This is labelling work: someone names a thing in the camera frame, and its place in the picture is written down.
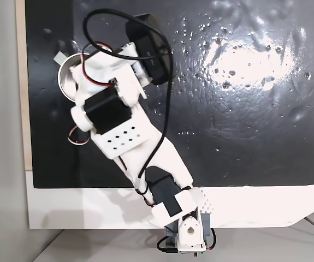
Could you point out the black mat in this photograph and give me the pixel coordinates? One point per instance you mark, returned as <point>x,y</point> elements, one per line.
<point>227,122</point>

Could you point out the pale green steel mug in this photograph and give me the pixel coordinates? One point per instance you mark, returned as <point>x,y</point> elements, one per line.
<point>66,82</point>

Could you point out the black oval camera box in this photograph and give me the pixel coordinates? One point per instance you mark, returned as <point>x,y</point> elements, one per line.
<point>152,52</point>

